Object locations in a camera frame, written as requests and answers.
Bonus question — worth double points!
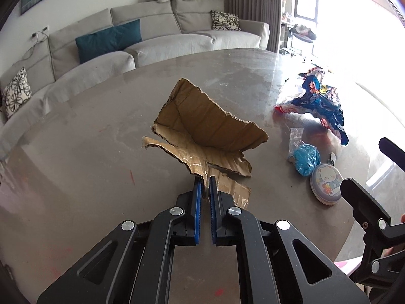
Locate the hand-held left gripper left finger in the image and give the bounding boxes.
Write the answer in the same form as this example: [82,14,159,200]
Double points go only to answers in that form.
[36,177,204,304]

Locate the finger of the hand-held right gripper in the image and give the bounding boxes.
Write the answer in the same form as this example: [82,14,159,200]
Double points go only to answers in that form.
[379,137,405,167]
[341,178,405,289]

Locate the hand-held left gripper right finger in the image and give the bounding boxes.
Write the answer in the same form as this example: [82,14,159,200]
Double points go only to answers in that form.
[209,176,370,304]

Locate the torn brown cardboard piece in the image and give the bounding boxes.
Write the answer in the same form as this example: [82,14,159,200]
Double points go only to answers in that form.
[141,78,269,211]

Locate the round cartoon print tin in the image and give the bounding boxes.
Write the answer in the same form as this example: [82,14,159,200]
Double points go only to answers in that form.
[310,164,342,206]

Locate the crumpled blue plastic glove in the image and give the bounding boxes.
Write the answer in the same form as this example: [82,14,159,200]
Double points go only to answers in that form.
[294,144,321,176]

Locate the small clear zip bag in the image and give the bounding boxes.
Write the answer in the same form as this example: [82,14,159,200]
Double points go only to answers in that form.
[289,128,306,162]

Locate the colourful crumpled snack wrapper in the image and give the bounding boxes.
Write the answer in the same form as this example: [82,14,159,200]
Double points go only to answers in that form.
[275,66,349,146]

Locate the grey coffee table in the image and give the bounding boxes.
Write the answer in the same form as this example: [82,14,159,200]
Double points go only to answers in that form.
[0,48,405,304]

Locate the large balcony window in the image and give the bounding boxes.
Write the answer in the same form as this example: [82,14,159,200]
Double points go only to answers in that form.
[293,0,405,70]

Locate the round swivel chair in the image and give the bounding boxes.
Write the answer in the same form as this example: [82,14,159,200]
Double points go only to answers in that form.
[289,23,317,43]

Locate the light grey fabric sofa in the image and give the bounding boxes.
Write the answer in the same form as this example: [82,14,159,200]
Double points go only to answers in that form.
[0,0,270,162]

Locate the black white floral pillow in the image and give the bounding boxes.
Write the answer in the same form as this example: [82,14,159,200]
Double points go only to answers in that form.
[210,10,241,31]
[1,66,33,121]

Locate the teal rectangular pillow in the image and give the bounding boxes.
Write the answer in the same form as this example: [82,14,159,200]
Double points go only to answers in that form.
[75,19,143,64]

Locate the grey brown curtain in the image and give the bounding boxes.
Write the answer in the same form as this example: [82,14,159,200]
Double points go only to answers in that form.
[223,0,283,53]

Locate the charging cable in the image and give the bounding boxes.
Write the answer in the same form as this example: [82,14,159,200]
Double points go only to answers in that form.
[24,35,48,59]

